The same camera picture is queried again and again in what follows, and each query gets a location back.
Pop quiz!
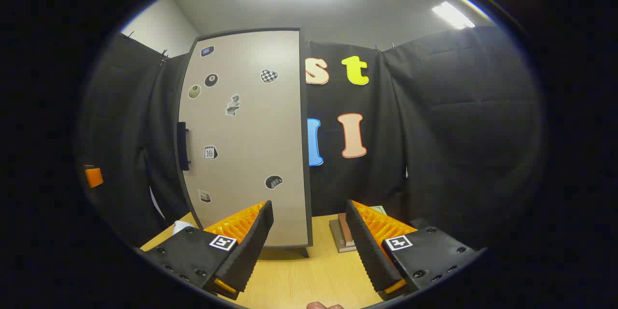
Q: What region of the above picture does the narrow ceiling light strip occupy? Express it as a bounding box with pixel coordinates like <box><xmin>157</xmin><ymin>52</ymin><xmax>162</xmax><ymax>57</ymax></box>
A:
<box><xmin>431</xmin><ymin>1</ymin><xmax>476</xmax><ymax>29</ymax></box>

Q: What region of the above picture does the black backdrop cloth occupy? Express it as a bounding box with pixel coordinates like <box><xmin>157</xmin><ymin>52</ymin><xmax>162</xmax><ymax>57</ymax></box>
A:
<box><xmin>77</xmin><ymin>26</ymin><xmax>544</xmax><ymax>252</ymax></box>

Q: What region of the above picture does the grey cabinet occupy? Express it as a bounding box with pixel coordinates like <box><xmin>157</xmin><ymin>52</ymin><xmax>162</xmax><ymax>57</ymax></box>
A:
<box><xmin>174</xmin><ymin>27</ymin><xmax>314</xmax><ymax>258</ymax></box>

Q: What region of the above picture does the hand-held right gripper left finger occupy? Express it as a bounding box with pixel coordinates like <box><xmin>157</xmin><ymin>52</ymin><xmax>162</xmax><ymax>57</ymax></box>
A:
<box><xmin>140</xmin><ymin>200</ymin><xmax>274</xmax><ymax>300</ymax></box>

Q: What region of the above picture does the beige cabinet door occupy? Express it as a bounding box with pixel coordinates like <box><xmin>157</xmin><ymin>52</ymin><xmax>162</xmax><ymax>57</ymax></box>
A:
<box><xmin>175</xmin><ymin>29</ymin><xmax>309</xmax><ymax>248</ymax></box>

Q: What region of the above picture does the grey book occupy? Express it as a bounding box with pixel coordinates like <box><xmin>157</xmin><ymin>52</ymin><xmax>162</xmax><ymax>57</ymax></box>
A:
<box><xmin>329</xmin><ymin>219</ymin><xmax>357</xmax><ymax>253</ymax></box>

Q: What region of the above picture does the black cabinet door handle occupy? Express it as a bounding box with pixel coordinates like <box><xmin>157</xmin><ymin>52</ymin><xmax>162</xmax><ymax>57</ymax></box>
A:
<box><xmin>176</xmin><ymin>122</ymin><xmax>191</xmax><ymax>172</ymax></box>

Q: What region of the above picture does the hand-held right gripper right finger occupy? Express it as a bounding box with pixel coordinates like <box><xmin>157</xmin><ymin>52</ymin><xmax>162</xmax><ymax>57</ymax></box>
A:
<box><xmin>345</xmin><ymin>199</ymin><xmax>486</xmax><ymax>300</ymax></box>

